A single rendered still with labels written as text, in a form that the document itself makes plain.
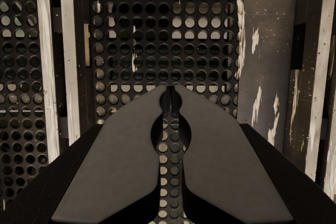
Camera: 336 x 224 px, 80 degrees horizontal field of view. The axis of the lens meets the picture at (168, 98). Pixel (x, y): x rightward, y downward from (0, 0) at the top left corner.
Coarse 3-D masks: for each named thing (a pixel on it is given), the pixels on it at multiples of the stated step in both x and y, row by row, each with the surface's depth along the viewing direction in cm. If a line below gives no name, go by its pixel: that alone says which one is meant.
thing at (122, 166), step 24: (144, 96) 10; (168, 96) 11; (120, 120) 9; (144, 120) 9; (96, 144) 7; (120, 144) 7; (144, 144) 7; (96, 168) 6; (120, 168) 6; (144, 168) 6; (72, 192) 6; (96, 192) 6; (120, 192) 6; (144, 192) 6; (72, 216) 5; (96, 216) 5; (120, 216) 6; (144, 216) 6
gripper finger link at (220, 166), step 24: (192, 96) 10; (192, 120) 8; (216, 120) 8; (192, 144) 7; (216, 144) 7; (240, 144) 7; (192, 168) 6; (216, 168) 6; (240, 168) 6; (192, 192) 6; (216, 192) 6; (240, 192) 6; (264, 192) 6; (192, 216) 6; (216, 216) 6; (240, 216) 5; (264, 216) 5; (288, 216) 5
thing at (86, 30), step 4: (84, 24) 38; (84, 28) 38; (84, 32) 38; (84, 36) 38; (84, 40) 38; (88, 44) 40; (88, 48) 40; (88, 52) 40; (88, 56) 40; (88, 60) 40; (88, 64) 40
